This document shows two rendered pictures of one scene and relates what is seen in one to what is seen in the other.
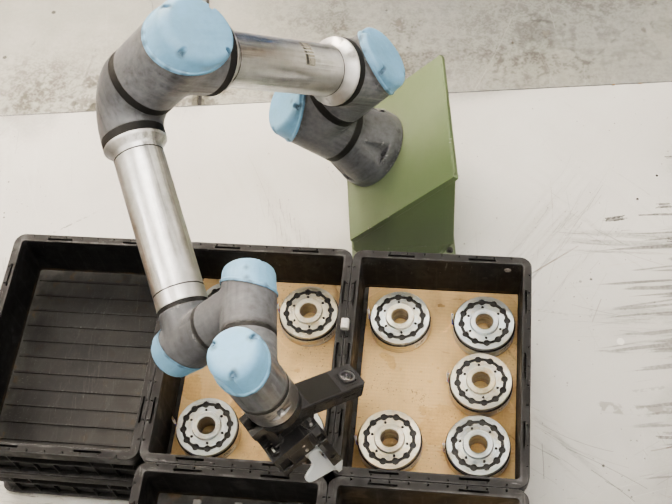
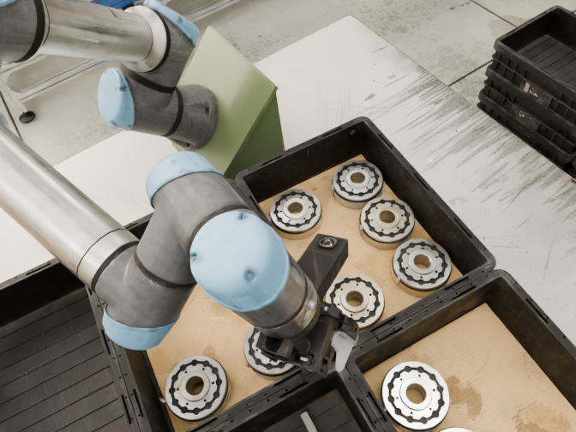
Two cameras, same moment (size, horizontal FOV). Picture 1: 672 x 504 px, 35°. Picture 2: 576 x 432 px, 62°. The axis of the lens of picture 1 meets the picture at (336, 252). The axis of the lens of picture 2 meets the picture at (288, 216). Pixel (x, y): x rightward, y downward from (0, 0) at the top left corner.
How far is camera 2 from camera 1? 96 cm
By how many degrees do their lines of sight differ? 17
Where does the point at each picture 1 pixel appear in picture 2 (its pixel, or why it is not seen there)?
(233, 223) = not seen: hidden behind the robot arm
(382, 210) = (229, 150)
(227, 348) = (219, 249)
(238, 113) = (78, 160)
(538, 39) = not seen: hidden behind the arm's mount
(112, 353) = (69, 377)
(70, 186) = not seen: outside the picture
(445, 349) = (340, 215)
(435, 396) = (359, 250)
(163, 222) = (44, 186)
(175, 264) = (83, 221)
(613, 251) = (383, 114)
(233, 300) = (183, 201)
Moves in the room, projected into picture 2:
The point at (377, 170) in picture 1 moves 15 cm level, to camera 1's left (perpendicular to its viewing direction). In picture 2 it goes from (209, 124) to (153, 162)
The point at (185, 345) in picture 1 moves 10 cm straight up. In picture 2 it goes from (147, 300) to (107, 253)
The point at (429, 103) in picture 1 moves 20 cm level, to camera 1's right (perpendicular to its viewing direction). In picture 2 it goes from (220, 58) to (287, 18)
